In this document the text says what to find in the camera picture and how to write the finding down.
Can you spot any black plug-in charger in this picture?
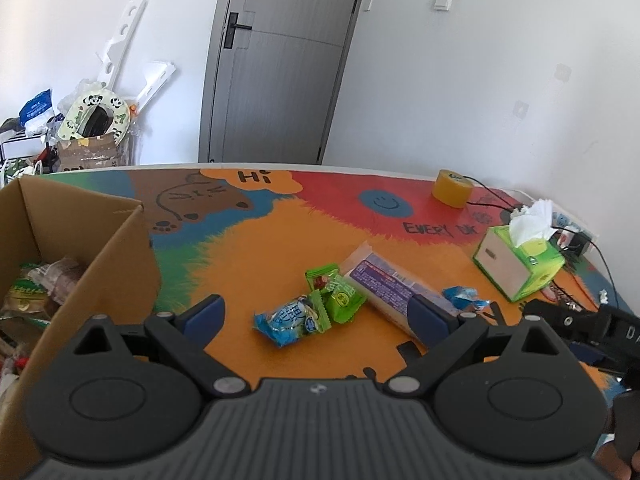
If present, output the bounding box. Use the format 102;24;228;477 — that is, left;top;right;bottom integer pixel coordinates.
557;230;593;261

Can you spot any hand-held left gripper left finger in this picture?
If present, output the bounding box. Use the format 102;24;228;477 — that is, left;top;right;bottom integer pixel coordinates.
64;294;252;401

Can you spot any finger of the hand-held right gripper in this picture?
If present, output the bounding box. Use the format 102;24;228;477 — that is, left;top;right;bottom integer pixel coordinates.
522;299;608;348

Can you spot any yellow tape roll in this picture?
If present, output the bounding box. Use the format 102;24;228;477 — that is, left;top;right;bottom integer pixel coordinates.
432;169;473;208

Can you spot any key bunch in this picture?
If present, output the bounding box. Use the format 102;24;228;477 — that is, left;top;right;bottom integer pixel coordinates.
547;282;598;311

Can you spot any light green snack packet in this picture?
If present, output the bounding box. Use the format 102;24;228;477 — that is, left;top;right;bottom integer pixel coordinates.
312;277;368;325

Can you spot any colourful printed table mat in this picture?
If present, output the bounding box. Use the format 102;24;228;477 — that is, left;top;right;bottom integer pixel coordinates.
37;165;621;411

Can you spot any thin black cable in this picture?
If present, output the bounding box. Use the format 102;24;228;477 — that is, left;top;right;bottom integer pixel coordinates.
462;175;523;211

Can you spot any black charger cable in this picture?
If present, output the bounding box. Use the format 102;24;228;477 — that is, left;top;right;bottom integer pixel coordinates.
587;240;621;308

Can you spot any tall white plastic panel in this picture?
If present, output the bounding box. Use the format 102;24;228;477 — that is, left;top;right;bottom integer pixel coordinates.
95;0;149;92

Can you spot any blue snack packet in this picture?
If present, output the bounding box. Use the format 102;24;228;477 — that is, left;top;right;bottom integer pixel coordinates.
252;296;332;347

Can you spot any purple bread package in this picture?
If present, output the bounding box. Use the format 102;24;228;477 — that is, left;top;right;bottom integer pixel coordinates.
341;241;458;338

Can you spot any grey door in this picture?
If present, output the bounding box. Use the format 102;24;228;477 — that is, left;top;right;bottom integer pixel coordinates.
197;0;373;165

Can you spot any white power strip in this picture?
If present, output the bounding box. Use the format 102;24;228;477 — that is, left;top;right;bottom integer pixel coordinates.
552;212;596;241

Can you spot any panda print toilet seat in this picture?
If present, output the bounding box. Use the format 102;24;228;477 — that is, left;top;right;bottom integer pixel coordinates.
56;87;133;143

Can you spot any clear brown cake packet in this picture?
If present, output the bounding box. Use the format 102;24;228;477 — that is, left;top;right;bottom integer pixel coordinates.
27;257;86;306

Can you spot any short white plastic panel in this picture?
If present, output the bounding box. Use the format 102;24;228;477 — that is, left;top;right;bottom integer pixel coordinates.
131;60;177;111

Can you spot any large cardboard box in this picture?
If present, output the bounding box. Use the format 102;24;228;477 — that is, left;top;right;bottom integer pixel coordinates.
0;175;163;480

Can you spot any person's right hand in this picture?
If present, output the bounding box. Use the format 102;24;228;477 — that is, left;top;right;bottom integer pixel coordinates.
592;440;640;480

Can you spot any small taped cardboard box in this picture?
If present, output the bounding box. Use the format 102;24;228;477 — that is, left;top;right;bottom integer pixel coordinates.
56;132;125;173

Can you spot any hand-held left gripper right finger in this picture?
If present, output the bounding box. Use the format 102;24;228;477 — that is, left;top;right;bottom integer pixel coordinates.
382;294;576;401

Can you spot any green brown cake packet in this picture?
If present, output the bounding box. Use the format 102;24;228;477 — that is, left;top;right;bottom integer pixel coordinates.
0;260;56;328

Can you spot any small blue white packet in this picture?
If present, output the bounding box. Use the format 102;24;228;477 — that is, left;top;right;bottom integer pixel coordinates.
442;285;490;313

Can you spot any blue plastic bag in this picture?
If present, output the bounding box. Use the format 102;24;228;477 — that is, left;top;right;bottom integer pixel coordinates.
19;88;55;128

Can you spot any black door handle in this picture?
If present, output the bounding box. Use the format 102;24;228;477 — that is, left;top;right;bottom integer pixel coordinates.
221;11;254;51

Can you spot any green tissue box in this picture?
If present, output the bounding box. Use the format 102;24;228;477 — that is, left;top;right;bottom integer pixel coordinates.
472;199;567;303

